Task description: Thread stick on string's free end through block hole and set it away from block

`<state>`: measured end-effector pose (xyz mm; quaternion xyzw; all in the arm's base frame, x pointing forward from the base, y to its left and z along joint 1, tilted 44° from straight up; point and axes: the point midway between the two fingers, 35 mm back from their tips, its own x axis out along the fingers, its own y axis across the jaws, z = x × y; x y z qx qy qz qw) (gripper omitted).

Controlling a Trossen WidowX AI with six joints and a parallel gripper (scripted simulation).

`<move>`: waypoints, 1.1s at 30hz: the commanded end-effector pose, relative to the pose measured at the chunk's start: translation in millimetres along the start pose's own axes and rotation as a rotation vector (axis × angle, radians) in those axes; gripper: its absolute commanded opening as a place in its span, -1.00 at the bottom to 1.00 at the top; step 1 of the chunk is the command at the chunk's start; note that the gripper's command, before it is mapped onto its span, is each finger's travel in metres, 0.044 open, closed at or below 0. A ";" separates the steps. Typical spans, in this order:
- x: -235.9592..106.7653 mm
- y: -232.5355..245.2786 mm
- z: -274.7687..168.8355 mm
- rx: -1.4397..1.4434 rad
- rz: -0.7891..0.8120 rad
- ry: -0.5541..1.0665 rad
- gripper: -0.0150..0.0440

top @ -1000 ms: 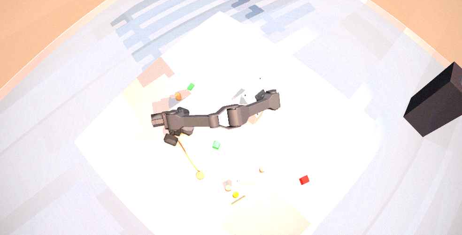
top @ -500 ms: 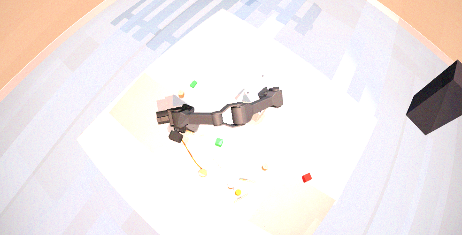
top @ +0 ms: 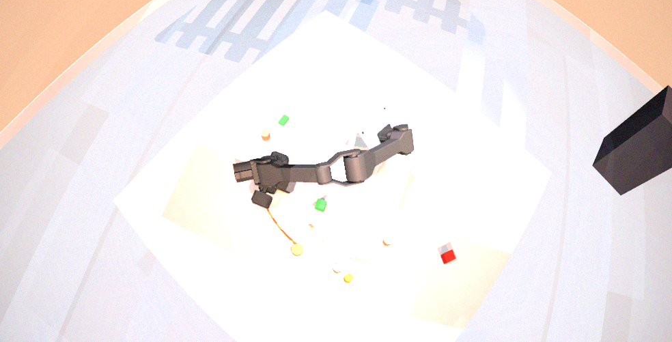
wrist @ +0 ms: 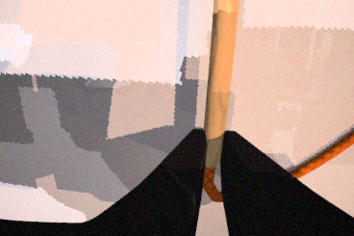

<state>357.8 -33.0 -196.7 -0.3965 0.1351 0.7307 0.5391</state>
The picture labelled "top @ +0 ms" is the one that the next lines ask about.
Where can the red block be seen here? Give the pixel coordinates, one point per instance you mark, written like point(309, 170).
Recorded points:
point(448, 256)

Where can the round wooden button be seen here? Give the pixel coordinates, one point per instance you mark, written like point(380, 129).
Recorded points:
point(297, 249)

